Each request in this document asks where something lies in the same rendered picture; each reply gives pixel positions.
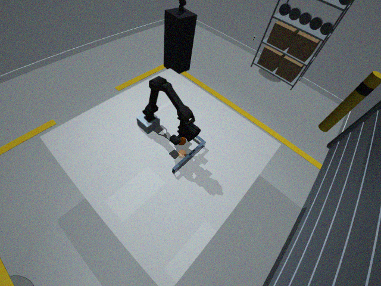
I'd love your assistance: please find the clear low wall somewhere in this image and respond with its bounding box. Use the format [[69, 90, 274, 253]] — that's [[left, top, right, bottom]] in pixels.
[[174, 137, 205, 174]]

